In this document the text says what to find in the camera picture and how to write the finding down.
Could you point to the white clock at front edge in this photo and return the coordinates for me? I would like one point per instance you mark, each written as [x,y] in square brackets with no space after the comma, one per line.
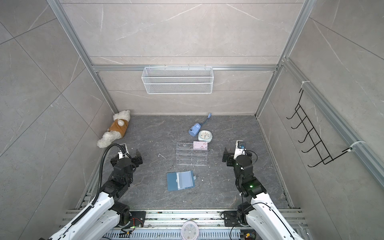
[190,231]

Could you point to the small white round clock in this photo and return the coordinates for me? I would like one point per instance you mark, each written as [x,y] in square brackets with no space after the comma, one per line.
[205,136]

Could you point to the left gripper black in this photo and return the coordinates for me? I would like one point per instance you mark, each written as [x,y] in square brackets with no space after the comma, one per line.
[139,159]

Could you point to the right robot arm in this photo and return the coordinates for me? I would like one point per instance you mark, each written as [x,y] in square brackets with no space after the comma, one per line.
[258,212]

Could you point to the clear acrylic organizer tray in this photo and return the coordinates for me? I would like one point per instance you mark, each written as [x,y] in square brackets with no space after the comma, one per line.
[186,155]

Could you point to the pink white credit card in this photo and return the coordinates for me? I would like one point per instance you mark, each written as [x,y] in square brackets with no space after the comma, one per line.
[200,146]

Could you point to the white wire mesh basket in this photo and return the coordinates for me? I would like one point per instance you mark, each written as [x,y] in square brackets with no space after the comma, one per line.
[178,80]

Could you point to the blue leather card holder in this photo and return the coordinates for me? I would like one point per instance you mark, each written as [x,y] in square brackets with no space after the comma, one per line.
[177,181]

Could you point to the white teddy bear brown vest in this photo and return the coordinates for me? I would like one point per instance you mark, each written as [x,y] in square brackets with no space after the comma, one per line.
[117,130]

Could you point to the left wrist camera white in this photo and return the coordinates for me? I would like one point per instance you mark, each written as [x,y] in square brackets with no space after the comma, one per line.
[123,152]

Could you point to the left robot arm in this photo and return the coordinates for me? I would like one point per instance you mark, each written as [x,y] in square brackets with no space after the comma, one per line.
[105,211]

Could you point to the black wire hook rack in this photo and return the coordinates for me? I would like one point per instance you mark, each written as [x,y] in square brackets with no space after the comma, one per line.
[312,136]

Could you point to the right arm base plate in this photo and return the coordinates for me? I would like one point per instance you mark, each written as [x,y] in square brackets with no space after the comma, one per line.
[230,218]

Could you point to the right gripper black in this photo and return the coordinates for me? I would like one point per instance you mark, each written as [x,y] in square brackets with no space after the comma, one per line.
[230,162]

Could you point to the aluminium front rail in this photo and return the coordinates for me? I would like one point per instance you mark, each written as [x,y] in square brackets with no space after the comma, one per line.
[200,217]

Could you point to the blue brush tool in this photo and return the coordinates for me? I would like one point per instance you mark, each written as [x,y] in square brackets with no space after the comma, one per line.
[195,129]

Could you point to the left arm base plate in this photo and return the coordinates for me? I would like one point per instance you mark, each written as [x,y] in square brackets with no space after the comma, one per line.
[135,219]

